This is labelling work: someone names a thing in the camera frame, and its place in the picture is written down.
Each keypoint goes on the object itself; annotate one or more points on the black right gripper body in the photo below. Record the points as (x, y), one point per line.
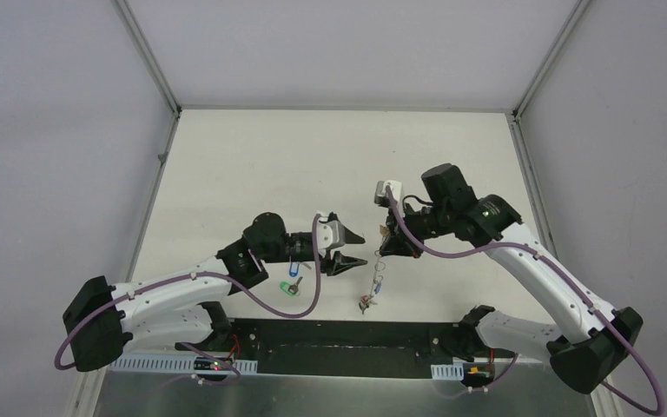
(427, 222)

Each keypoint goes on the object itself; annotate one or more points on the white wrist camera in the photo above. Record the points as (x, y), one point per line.
(386, 192)
(330, 234)

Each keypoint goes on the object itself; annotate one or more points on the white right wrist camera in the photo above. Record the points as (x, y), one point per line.
(386, 192)

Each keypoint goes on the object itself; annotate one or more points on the white slotted cable duct right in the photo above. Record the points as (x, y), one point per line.
(447, 372)

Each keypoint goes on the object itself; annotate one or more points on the blue tag key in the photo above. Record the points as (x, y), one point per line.
(294, 269)

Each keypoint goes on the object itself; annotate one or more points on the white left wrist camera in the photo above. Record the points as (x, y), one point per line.
(330, 234)

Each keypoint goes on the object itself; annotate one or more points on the white slotted cable duct left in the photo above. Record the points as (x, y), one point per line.
(168, 364)

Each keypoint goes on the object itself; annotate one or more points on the aluminium frame rail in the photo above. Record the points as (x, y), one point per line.
(519, 123)
(158, 131)

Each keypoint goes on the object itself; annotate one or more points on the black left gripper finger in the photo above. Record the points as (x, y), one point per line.
(345, 236)
(335, 263)

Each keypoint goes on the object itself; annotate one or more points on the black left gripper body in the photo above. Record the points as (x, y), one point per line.
(329, 250)

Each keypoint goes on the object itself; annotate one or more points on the green tag key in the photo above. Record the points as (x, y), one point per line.
(292, 288)

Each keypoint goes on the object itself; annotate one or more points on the aluminium frame rail right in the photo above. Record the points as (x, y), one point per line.
(519, 123)

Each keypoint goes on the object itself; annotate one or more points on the aluminium frame rail left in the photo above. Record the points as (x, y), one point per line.
(158, 131)

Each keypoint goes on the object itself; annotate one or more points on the black robot base mount plate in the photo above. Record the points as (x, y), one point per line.
(370, 349)

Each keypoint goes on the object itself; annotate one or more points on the white slotted cable duct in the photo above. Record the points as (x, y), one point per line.
(168, 364)
(447, 372)

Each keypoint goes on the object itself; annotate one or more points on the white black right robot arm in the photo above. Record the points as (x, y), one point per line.
(587, 338)

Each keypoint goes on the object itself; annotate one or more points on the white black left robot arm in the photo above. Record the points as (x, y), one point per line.
(105, 320)

